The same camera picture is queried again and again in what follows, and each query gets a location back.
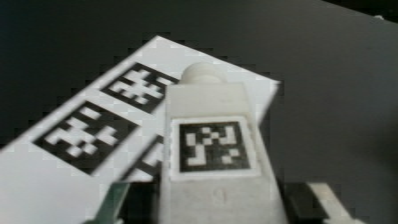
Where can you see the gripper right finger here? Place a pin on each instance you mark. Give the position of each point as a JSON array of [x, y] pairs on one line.
[[313, 205]]

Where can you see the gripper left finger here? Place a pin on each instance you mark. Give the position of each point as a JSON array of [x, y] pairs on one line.
[[128, 206]]

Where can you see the white marker base sheet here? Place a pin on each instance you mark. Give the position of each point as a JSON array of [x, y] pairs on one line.
[[92, 143]]

